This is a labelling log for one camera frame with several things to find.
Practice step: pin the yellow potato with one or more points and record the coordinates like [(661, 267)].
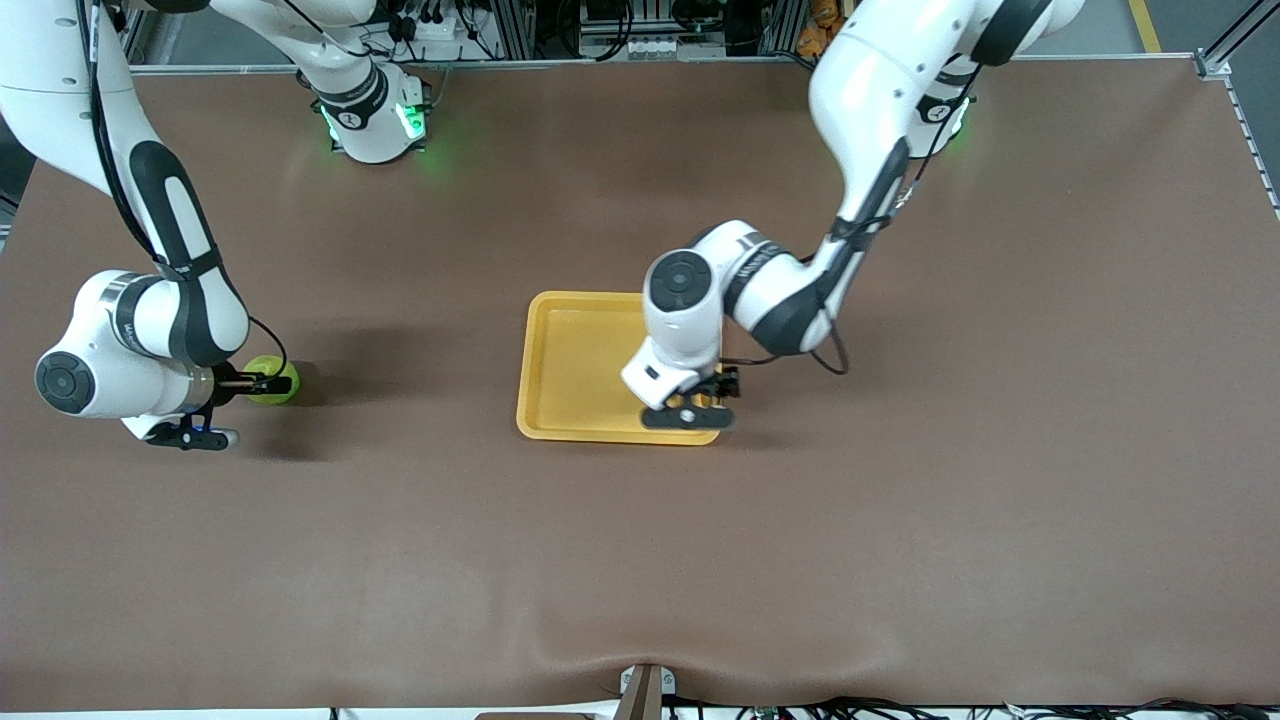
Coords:
[(708, 400)]

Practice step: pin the green apple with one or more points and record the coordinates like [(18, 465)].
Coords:
[(270, 364)]

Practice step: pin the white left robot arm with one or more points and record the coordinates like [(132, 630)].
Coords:
[(880, 80)]

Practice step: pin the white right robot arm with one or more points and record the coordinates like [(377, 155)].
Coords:
[(60, 80)]

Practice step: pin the yellow plastic tray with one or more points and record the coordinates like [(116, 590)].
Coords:
[(575, 370)]

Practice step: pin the brown table cover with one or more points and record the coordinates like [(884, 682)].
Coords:
[(640, 550)]

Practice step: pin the orange snack bags pile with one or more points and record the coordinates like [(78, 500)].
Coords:
[(815, 40)]

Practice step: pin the white power strip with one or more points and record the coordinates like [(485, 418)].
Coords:
[(440, 25)]

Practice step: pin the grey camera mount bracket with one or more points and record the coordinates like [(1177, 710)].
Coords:
[(645, 692)]

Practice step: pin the silver table edge rail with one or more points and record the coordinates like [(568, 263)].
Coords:
[(600, 64)]

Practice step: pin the silver corner bracket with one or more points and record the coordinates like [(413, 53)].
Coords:
[(1212, 66)]

